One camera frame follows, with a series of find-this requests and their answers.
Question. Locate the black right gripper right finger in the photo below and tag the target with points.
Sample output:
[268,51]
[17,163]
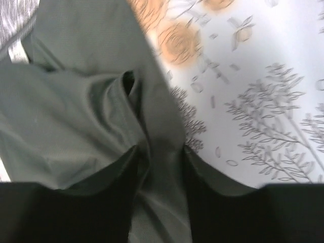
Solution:
[222,210]

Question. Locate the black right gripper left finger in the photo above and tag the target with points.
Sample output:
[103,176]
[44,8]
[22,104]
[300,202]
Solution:
[96,209]

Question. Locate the dark grey t shirt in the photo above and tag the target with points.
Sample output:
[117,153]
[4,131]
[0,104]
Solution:
[59,126]

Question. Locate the floral table mat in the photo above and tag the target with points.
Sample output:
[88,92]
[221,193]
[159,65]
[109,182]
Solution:
[247,75]

